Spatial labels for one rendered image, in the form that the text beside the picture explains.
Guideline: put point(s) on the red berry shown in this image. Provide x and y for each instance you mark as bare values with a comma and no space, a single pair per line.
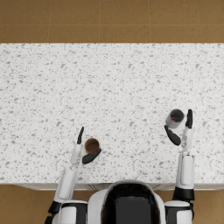
174,119

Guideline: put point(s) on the grey cup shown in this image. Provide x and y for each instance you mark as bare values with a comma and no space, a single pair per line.
175,118

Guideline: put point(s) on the robot body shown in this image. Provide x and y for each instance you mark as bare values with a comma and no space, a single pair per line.
126,204

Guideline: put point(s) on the brown cup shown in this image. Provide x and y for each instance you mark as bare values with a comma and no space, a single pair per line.
92,145

